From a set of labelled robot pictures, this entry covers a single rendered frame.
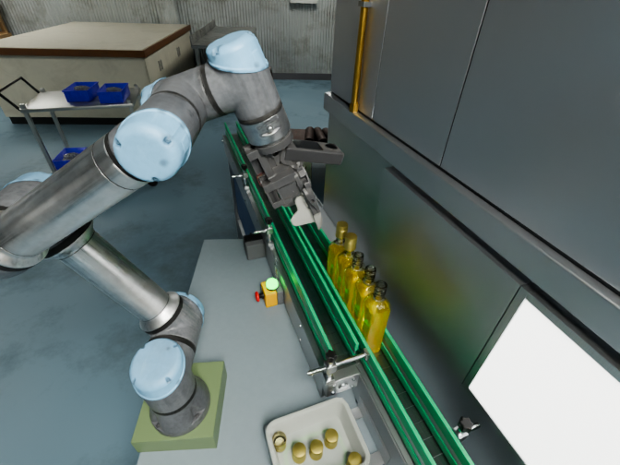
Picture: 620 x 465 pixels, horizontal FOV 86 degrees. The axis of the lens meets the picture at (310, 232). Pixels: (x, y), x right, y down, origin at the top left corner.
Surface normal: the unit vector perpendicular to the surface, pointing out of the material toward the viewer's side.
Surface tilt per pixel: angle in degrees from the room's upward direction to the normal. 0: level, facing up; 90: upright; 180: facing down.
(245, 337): 0
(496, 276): 90
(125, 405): 0
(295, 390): 0
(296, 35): 90
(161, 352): 10
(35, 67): 90
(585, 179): 90
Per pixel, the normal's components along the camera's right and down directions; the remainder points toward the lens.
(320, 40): 0.06, 0.61
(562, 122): -0.94, 0.19
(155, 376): -0.01, -0.68
